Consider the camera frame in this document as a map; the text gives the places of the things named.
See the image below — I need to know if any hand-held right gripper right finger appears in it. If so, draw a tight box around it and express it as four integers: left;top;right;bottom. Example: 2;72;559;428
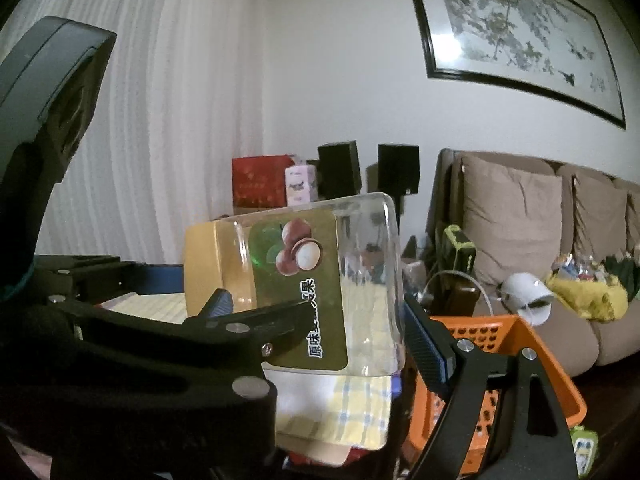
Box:
404;295;581;480

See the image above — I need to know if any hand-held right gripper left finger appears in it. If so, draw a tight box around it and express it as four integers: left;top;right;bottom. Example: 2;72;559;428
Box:
199;287;235;322

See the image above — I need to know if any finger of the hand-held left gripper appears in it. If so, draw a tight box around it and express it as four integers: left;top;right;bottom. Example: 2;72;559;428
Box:
32;255;187;307
0;297;315;480

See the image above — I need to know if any clear plastic jar gold lid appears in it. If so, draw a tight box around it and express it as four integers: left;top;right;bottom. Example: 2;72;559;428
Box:
184;192;407;377

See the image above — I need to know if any orange plastic basket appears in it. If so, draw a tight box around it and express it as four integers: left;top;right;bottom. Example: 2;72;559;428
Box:
404;312;588;476

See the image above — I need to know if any white curtain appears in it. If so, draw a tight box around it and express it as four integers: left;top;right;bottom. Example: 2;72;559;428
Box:
0;0;273;267

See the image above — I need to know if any yellow plaid cloth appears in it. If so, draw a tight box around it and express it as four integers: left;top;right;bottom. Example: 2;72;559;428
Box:
100;291;396;448

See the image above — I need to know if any green black power station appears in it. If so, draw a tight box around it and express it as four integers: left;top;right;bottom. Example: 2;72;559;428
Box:
440;224;477;276

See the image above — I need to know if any white dome lamp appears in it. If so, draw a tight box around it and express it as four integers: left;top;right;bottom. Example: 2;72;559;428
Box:
500;272;557;328

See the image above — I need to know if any tall red gift box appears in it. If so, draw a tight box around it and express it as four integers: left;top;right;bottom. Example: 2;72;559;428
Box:
231;156;297;210

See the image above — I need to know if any white pink carton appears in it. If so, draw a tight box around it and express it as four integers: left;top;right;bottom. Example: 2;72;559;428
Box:
285;162;320;207

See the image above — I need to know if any brown sofa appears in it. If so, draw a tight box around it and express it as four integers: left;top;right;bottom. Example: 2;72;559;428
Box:
425;149;640;378

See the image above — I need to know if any large beige sofa cushion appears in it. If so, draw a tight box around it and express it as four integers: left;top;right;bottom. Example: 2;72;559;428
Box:
459;155;565;288

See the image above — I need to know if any black speaker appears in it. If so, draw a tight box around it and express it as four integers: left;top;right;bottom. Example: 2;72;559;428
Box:
317;141;362;199
377;144;420;196

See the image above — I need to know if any pile of snack packets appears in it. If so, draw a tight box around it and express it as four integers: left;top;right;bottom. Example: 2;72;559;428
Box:
550;252;608;281

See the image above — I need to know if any yellow plush toy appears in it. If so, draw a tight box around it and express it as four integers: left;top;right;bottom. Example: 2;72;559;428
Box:
545;265;631;322

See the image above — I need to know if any green cartoon case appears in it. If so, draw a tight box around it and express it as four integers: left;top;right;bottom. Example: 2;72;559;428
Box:
570;425;599;478

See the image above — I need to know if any black garment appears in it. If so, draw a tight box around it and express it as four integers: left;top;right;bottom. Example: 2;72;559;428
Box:
602;255;640;303

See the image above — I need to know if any framed ink painting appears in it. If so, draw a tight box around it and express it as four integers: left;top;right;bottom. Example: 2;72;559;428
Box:
402;0;628;131

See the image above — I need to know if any white cable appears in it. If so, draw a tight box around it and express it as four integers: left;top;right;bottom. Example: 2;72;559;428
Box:
424;270;503;311

